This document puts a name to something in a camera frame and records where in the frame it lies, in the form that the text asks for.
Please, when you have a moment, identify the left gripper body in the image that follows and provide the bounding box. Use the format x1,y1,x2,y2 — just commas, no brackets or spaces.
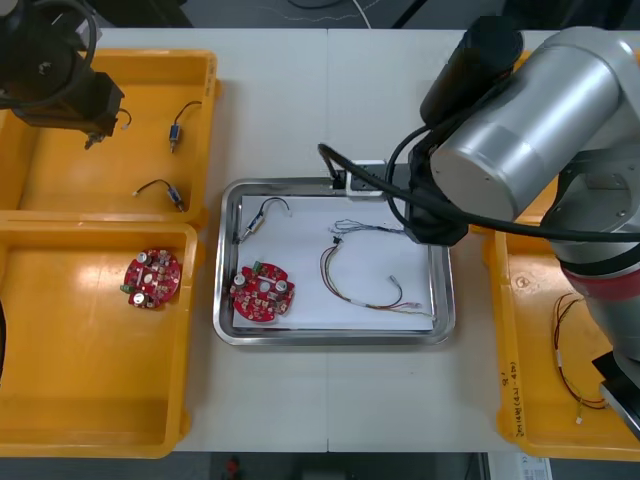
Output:
12,72,125,136

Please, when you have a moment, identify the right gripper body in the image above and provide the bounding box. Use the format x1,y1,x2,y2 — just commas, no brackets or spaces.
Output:
403,144,471,247

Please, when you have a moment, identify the blue-white twisted wire harness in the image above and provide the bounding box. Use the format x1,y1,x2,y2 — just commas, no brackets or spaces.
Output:
327,218,409,247

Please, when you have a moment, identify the red green-yellow wire harness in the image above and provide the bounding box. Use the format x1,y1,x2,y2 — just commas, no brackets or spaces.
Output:
319,242,437,320

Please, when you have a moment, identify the white label solenoid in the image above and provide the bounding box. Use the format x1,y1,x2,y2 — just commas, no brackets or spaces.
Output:
237,197,292,245

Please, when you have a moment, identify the round red circuit board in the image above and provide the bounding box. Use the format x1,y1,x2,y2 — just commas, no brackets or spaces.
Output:
229,260,296,326
119,248,182,309

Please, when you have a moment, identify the yellow-orange plastic bin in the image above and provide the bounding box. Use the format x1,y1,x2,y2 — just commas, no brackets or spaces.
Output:
480,227,640,459
0,48,221,231
0,209,206,460
469,48,561,237

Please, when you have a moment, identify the blue label solenoid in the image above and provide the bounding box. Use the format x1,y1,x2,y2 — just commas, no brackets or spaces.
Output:
132,179,187,214
168,101,203,154

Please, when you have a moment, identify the white paper sheet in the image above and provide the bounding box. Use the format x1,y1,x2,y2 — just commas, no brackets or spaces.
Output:
230,193,435,332

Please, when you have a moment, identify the steel tray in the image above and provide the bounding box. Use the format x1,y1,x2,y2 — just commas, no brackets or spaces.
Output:
211,177,456,354

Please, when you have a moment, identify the red black wire harness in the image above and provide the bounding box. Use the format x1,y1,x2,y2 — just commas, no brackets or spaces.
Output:
551,293,612,426

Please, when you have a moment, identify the white cable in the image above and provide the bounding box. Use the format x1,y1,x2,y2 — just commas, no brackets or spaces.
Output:
349,0,374,30

